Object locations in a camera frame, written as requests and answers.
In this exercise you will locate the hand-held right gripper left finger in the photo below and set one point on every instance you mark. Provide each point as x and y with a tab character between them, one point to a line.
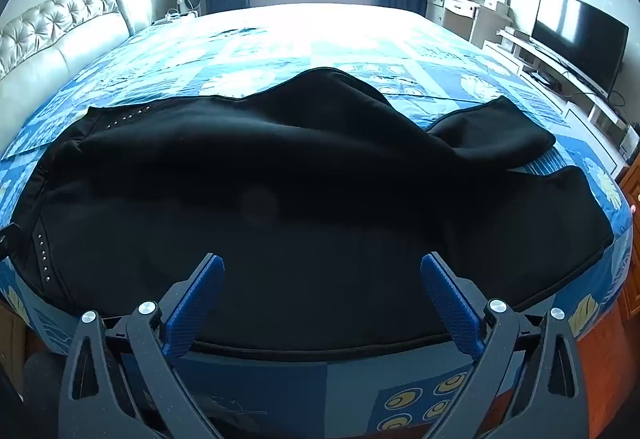
192	304

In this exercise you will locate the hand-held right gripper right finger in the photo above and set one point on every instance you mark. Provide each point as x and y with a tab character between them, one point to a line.
452	304

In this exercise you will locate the black pants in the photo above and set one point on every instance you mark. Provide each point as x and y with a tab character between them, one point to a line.
300	169

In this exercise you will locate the white television stand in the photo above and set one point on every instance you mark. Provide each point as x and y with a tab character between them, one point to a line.
590	106

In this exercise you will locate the blue patterned bed sheet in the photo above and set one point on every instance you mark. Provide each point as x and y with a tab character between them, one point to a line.
350	44

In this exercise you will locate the white power strip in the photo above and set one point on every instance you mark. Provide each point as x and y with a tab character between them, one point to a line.
172	16

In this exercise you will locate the white dressing table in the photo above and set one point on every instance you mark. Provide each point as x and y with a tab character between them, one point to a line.
460	14

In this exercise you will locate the black flat television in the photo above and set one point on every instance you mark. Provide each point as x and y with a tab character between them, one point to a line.
580	39

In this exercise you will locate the cream tufted headboard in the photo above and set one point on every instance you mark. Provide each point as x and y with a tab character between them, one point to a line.
50	34

